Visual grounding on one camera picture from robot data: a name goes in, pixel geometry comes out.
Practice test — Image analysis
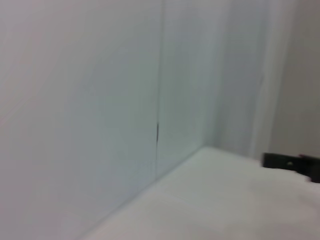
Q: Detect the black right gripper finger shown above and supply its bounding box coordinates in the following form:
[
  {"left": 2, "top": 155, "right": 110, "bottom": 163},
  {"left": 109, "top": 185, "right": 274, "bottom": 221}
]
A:
[{"left": 261, "top": 152, "right": 320, "bottom": 184}]

